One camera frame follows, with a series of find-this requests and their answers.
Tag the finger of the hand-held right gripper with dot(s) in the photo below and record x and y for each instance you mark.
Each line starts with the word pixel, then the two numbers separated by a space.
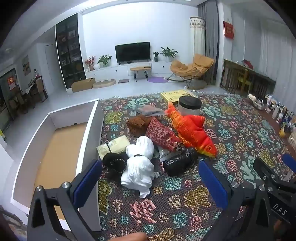
pixel 269 170
pixel 290 162

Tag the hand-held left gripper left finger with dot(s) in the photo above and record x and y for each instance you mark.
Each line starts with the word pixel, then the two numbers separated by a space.
pixel 87 180

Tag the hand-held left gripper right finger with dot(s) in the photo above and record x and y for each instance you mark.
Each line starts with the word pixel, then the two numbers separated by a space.
pixel 211 183

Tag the black knit hat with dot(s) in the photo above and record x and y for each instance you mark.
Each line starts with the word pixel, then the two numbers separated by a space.
pixel 114 162

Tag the black plastic bag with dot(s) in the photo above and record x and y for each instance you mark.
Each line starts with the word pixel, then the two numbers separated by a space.
pixel 178 162

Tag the white storage box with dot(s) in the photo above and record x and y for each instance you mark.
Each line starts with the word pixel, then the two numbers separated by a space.
pixel 60 148

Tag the cream soft packet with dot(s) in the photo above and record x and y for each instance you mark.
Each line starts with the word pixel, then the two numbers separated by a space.
pixel 113 144

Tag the white cloth bundle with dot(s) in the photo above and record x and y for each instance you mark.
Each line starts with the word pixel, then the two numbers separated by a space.
pixel 138 169

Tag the red fish plush toy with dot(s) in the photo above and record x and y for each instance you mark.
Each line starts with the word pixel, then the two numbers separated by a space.
pixel 192 129

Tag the red patterned pillow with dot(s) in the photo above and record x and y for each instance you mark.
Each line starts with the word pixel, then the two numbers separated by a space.
pixel 161 135

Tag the brown knitted cloth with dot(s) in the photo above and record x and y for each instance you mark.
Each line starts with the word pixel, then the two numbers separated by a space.
pixel 136 124

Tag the colourful patterned woven blanket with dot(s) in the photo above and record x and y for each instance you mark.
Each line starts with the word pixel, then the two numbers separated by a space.
pixel 175 208

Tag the row of small bottles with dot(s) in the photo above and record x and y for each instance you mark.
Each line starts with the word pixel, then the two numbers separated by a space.
pixel 281 115

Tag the person's leg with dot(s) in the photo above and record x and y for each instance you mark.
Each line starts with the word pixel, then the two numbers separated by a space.
pixel 130 237

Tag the jar with black lid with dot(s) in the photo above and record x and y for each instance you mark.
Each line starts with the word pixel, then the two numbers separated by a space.
pixel 189 103

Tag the dark wooden side table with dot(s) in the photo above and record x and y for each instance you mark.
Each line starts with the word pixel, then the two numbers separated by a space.
pixel 256 75

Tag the clear plastic packet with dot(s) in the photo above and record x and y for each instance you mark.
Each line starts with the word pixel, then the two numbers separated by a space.
pixel 150 110

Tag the small yellow chair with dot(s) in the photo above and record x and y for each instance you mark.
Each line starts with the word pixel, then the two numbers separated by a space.
pixel 244 80

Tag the open cardboard box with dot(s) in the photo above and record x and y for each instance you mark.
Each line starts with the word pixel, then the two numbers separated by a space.
pixel 83 85

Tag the flat yellow box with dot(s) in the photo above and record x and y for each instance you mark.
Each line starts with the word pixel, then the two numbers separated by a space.
pixel 173 94

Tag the round beige floor cushion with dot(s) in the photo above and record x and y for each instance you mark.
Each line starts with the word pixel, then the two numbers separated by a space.
pixel 104 83

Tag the grey floor pouf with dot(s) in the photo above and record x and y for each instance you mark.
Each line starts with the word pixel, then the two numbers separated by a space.
pixel 197 85

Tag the wooden dining chair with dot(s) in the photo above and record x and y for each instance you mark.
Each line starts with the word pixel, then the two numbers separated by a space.
pixel 40 89

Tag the white sheer curtain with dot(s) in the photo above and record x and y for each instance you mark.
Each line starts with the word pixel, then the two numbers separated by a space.
pixel 277 58

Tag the dark flat floor mat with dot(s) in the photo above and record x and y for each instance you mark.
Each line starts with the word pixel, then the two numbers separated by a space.
pixel 123 81

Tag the red item on side table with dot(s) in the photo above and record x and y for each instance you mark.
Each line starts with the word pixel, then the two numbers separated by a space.
pixel 247 64

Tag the white television cabinet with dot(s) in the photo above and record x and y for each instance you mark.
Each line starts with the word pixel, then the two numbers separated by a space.
pixel 115 69

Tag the round purple floor mat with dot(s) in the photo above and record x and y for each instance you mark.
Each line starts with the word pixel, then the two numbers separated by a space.
pixel 157 80

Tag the orange lounge chair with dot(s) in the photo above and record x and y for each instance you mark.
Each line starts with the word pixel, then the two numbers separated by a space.
pixel 196 66

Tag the red flowers in vase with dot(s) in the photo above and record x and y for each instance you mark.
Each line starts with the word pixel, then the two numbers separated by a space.
pixel 89 62

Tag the bushy green potted plant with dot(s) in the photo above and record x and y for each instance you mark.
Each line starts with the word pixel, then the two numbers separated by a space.
pixel 104 60

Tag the small wooden coffee table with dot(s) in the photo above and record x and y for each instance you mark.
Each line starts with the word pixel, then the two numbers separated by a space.
pixel 140 68

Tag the red door poster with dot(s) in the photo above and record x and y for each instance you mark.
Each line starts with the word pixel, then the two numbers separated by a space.
pixel 11 83

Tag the black glass display cabinet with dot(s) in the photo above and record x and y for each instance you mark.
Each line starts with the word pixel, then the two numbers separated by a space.
pixel 69 51

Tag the black flat television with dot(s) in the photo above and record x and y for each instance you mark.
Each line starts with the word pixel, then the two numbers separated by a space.
pixel 132 52

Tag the large green potted plant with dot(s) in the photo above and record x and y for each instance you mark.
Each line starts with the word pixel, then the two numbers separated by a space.
pixel 168 52

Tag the small green potted plant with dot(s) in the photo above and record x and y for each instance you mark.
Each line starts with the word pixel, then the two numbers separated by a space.
pixel 156 56

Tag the white standing air conditioner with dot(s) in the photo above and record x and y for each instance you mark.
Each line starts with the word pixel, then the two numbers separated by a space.
pixel 197 37

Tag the grey curtain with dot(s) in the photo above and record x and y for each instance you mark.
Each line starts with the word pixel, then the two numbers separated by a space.
pixel 208 34

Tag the framed wall picture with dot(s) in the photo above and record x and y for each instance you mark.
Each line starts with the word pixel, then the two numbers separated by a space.
pixel 26 65

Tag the red wall hanging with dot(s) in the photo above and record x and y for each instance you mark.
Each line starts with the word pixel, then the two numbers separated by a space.
pixel 228 30

